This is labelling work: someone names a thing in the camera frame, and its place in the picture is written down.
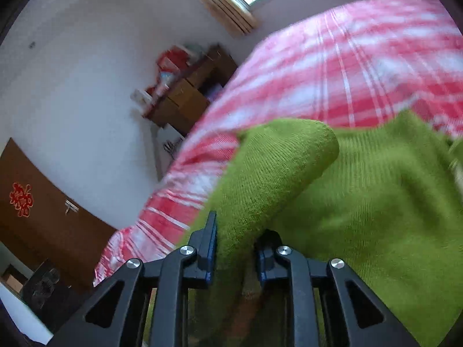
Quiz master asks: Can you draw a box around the cardboard box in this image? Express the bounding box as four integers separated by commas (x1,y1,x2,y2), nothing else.
2,264,28,293

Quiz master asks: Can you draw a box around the beige patterned curtain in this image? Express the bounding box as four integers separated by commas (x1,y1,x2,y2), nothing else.
168,0,259,37

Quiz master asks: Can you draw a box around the wooden desk with drawers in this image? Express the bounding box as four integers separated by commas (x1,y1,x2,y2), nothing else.
143,43,239,136

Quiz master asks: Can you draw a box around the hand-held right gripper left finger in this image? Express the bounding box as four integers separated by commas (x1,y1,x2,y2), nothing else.
47,210,219,347

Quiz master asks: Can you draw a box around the red gift bag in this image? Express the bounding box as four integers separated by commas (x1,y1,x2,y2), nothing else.
156,46,189,71

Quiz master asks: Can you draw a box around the red paper door decoration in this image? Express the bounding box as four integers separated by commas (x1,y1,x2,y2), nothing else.
9,182,34,218

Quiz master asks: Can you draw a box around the green striped knit sweater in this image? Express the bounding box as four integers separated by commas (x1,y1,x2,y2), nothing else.
143,110,463,347

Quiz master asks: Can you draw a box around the brown wooden door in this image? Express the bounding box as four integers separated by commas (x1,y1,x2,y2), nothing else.
0,137,118,291

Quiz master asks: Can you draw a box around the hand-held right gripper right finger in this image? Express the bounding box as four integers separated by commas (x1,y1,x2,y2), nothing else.
253,229,420,347

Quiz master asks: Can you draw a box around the small white box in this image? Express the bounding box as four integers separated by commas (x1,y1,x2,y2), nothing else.
131,88,153,106

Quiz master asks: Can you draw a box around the pink plaid bed sheet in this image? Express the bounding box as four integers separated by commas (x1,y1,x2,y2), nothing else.
92,0,463,288

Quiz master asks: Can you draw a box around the white paper bag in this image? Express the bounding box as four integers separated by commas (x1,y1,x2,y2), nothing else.
156,123,187,170

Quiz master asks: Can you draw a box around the black cabinet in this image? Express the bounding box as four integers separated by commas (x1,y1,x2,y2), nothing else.
22,258,88,333

